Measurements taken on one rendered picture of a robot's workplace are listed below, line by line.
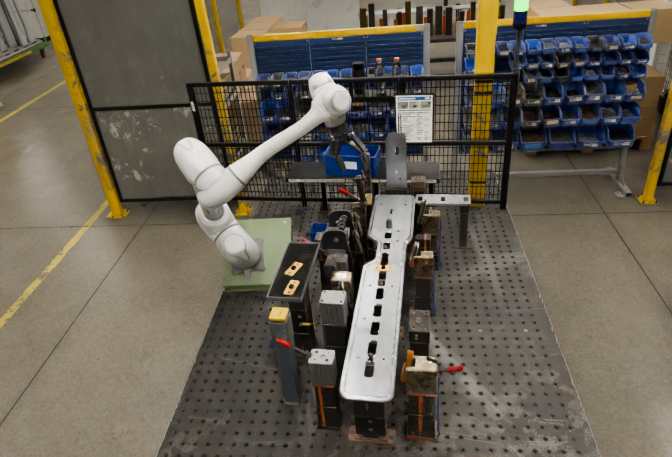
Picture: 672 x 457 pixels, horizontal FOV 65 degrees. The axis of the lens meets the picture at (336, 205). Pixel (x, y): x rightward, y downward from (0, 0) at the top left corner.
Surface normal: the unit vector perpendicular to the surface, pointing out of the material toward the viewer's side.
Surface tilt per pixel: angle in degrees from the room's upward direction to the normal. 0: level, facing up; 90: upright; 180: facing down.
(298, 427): 0
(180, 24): 90
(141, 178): 91
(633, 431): 0
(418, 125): 90
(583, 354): 0
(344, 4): 90
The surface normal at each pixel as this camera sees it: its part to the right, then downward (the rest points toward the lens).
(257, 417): -0.08, -0.86
